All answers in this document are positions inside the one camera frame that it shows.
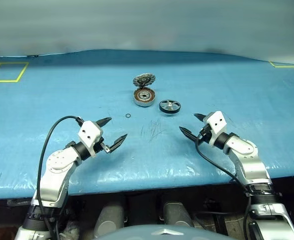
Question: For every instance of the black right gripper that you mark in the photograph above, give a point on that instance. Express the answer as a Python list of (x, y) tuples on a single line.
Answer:
[(205, 133)]

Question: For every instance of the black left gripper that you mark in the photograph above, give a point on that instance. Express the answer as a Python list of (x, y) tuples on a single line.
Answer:
[(100, 145)]

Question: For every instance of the motor stator housing copper windings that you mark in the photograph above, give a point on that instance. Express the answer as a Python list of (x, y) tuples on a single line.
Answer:
[(147, 102)]

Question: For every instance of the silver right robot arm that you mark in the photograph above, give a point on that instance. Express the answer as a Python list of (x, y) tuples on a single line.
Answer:
[(252, 165)]

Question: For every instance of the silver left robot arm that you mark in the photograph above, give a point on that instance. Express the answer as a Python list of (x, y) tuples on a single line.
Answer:
[(54, 172)]

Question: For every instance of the grey rounded shape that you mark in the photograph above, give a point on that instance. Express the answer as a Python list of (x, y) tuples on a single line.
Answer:
[(110, 220), (177, 215)]

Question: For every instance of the blue-grey robot chest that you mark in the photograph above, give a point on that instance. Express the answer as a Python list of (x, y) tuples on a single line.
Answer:
[(137, 232)]

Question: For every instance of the small black clip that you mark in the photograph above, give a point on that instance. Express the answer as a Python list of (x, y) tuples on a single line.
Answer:
[(35, 55)]

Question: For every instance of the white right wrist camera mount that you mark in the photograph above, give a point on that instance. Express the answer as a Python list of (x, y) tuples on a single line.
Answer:
[(215, 121)]

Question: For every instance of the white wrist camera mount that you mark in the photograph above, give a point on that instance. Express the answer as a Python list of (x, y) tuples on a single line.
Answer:
[(215, 121), (88, 132)]

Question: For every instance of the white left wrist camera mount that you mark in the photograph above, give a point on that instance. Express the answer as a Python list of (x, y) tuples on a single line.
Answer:
[(88, 132)]

